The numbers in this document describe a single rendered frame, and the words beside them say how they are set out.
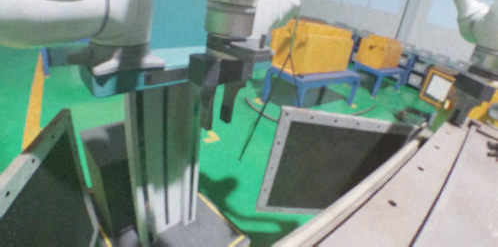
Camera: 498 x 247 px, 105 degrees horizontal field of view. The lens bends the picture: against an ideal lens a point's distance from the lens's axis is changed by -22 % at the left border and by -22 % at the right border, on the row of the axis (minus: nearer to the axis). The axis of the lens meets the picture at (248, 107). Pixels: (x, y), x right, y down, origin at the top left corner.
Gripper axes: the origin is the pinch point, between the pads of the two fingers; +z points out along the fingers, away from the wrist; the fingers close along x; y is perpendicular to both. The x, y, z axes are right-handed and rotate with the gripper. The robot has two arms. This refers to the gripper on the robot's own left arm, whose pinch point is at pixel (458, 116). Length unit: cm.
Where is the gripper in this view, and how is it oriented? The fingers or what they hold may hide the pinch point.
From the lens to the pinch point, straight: 96.4
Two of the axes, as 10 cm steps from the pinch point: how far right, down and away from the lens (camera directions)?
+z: -1.7, 8.9, 4.3
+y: -9.8, -2.1, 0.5
